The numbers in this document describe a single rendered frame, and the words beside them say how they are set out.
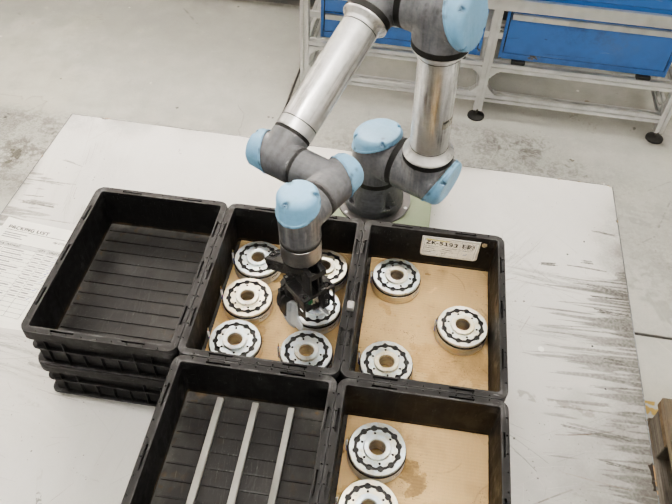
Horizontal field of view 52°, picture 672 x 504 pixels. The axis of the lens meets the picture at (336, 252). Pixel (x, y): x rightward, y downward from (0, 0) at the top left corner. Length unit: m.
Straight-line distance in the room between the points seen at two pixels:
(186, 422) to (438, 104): 0.79
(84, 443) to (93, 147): 0.93
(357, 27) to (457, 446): 0.79
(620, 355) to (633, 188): 1.65
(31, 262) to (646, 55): 2.56
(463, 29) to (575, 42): 1.95
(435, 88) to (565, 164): 1.90
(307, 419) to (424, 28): 0.75
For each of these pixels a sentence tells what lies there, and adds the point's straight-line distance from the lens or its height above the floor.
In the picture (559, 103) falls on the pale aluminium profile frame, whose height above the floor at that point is 0.14.
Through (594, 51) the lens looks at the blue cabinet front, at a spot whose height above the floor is 0.41.
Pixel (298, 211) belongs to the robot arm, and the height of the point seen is 1.20.
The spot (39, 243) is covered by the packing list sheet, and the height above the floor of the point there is 0.70.
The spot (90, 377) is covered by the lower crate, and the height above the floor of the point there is 0.80.
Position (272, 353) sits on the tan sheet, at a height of 0.83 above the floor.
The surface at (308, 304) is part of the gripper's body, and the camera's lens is 1.30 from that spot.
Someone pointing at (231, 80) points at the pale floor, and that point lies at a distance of 3.57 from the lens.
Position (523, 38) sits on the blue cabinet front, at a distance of 3.20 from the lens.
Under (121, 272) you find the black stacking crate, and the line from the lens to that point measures 1.57.
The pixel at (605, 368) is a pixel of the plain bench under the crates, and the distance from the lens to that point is 1.66.
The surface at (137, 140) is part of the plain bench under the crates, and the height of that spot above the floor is 0.70.
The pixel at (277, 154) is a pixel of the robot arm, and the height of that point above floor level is 1.18.
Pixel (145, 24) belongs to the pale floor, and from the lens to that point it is 4.09.
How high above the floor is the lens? 1.99
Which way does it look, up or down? 48 degrees down
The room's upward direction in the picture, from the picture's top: 3 degrees clockwise
